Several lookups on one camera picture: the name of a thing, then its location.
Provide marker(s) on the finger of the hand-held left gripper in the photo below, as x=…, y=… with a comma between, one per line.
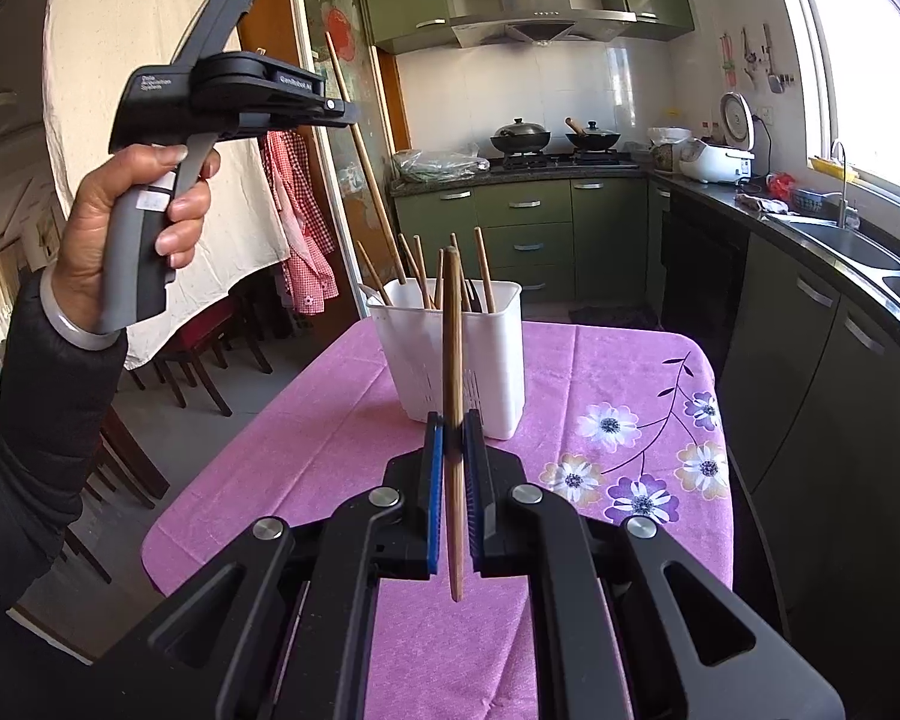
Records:
x=307, y=112

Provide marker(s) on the clear plastic container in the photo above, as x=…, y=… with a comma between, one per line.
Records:
x=667, y=154

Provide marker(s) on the person's left forearm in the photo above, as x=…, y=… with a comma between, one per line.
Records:
x=37, y=427

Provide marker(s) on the wall socket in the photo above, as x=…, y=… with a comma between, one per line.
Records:
x=766, y=117

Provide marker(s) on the white rice cooker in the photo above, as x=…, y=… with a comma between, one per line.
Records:
x=712, y=161

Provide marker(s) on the cream hanging cloth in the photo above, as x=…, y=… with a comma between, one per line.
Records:
x=97, y=22

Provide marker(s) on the hanging kitchen tool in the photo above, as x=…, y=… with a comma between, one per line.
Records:
x=751, y=56

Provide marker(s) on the glass sliding door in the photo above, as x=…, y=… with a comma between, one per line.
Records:
x=315, y=15

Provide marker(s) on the plastic bag of greens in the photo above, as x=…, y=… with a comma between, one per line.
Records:
x=439, y=165

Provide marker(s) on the grey rag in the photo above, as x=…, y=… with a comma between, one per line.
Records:
x=761, y=204

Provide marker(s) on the gas stove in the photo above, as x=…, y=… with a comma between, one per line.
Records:
x=562, y=160

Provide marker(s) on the dark kitchen countertop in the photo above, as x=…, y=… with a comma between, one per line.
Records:
x=720, y=191

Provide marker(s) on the silver bangle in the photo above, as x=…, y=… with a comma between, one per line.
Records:
x=67, y=326

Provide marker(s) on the long wooden chopstick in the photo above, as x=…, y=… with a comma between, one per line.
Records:
x=454, y=352
x=370, y=172

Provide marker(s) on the green lower kitchen cabinets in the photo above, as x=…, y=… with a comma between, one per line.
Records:
x=607, y=240

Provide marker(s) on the dark red chair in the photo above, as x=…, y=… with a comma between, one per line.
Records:
x=195, y=337

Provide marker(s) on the steel sink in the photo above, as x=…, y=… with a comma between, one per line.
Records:
x=847, y=247

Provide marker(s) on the pink floral tablecloth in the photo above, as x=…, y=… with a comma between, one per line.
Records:
x=307, y=427

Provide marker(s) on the bunch of wooden chopsticks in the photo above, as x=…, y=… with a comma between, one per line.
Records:
x=485, y=270

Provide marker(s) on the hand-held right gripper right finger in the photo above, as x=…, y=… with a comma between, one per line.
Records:
x=474, y=495

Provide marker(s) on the white plastic utensil holder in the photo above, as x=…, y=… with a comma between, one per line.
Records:
x=495, y=360

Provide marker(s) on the window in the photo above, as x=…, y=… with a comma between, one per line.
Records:
x=870, y=52

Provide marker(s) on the hanging steel ladle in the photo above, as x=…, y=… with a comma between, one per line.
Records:
x=775, y=82

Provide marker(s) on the blue basket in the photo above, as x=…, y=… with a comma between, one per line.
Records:
x=808, y=200

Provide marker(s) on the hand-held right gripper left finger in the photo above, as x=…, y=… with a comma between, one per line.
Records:
x=436, y=495

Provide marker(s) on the red checked apron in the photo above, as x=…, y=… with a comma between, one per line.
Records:
x=307, y=240

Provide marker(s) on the red packet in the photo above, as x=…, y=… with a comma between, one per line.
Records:
x=780, y=184

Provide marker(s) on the person's left hand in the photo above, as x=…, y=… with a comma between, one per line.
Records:
x=82, y=255

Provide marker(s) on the black wok with lid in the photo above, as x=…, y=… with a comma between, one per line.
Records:
x=520, y=139

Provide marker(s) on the steel faucet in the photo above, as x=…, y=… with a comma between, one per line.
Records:
x=844, y=195

